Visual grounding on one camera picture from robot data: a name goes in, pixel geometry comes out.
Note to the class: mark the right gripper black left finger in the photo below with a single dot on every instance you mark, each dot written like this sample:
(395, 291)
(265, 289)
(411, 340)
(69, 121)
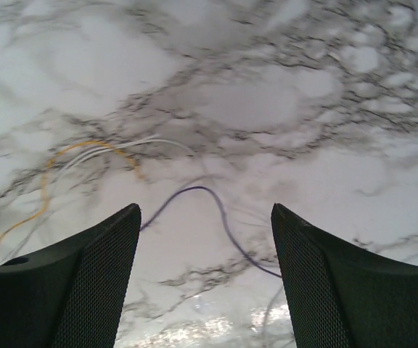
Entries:
(70, 294)

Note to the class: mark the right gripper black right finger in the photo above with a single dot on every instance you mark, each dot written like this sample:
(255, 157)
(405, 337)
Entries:
(340, 295)

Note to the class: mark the white zip tie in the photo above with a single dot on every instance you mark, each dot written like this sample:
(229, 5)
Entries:
(102, 149)

